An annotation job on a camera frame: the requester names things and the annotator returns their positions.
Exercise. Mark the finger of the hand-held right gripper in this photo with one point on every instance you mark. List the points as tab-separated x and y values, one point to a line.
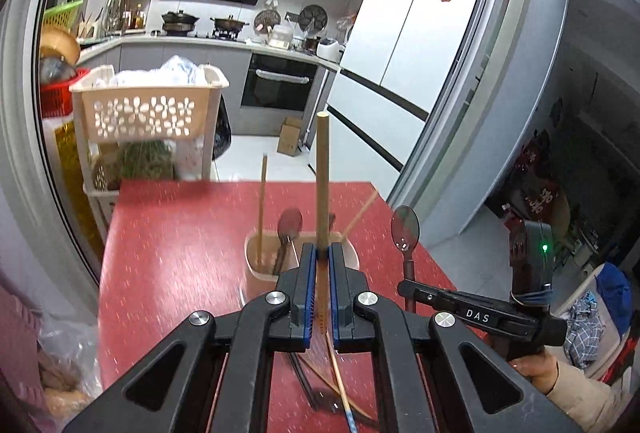
420	294

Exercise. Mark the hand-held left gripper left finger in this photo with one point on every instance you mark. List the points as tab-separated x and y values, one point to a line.
250	363

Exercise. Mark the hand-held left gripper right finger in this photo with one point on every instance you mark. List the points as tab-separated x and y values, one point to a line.
400	363

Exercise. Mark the beige plastic utensil holder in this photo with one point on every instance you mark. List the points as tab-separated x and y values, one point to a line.
257	285

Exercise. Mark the person's right forearm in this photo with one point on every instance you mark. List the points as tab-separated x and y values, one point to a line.
580	400

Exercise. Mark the person's right hand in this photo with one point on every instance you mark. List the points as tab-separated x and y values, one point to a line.
537	370

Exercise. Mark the plaid cloth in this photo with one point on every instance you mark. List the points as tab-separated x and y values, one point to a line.
585	328

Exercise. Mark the blue cloth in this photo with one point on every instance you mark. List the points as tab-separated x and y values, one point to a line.
615	298

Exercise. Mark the clear plastic bag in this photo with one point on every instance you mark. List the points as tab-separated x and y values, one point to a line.
70	363

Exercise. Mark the cardboard box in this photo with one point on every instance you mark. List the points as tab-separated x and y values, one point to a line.
290	138

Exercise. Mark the printed white plastic bag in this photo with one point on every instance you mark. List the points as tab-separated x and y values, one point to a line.
189	163

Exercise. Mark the green vegetable bundle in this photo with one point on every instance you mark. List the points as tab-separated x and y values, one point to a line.
147	160

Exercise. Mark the black trash bag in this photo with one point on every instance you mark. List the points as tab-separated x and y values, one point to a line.
222	133

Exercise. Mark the black built-in oven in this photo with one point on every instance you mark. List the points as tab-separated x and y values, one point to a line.
275	88

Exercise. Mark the gold patterned bag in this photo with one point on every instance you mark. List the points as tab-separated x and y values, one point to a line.
72	183

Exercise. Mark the white refrigerator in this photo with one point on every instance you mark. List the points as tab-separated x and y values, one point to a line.
400	38

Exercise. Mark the white rice cooker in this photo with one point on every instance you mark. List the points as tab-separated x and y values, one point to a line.
330	49

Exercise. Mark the dark ceramic pot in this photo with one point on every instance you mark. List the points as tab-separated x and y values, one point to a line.
310	44

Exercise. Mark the beige flower-cutout storage cart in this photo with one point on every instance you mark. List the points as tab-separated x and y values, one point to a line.
200	93

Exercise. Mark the grey kitchen cabinet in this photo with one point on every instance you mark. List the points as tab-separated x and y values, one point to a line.
235	78

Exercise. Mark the large round dark trivet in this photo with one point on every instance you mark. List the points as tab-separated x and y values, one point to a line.
313	17

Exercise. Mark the white plastic bags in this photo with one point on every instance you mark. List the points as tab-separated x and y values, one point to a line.
165	73

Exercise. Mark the small round dark trivet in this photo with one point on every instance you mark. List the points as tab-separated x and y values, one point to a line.
267	21

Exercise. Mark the red plastic basket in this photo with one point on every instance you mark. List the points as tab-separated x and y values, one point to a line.
57	98

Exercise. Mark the lidded dark wok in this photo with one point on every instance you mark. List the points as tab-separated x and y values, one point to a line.
229	27

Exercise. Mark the black wok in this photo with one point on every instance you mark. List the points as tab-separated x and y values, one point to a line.
180	23

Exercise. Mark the metal bowl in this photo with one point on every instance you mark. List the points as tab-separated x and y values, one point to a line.
55	69

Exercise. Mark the white spice rack with bottles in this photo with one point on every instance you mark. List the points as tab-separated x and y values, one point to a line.
136	13

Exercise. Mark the round wooden board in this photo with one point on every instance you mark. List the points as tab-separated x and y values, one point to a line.
60	45

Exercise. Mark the green plastic basket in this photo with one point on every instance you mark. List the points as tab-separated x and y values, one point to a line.
62	15

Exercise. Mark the black wall outlet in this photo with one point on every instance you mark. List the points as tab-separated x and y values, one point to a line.
292	16

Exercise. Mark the grey sliding door frame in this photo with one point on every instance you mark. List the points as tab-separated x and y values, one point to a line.
20	113

